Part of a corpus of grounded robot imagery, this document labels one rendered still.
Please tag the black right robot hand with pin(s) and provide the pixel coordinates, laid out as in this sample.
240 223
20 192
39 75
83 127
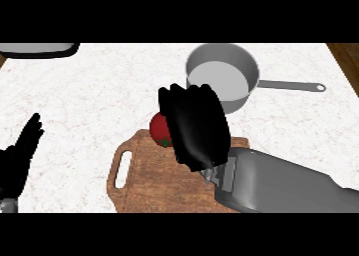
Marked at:
197 130

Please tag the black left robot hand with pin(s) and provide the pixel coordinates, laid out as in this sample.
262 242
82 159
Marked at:
14 160

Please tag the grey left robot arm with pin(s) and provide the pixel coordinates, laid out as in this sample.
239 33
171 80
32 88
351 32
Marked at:
8 205

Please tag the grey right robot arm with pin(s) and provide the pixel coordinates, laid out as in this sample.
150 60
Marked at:
290 186

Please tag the red tomato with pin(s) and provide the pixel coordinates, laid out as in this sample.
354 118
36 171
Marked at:
160 130

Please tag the brown wooden cutting board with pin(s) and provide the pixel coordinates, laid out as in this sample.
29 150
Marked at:
162 180

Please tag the grey metal pot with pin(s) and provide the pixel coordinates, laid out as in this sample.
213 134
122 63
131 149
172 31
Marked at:
224 76

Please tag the pale grey appliance black rim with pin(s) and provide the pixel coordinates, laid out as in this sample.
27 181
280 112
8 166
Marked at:
36 50

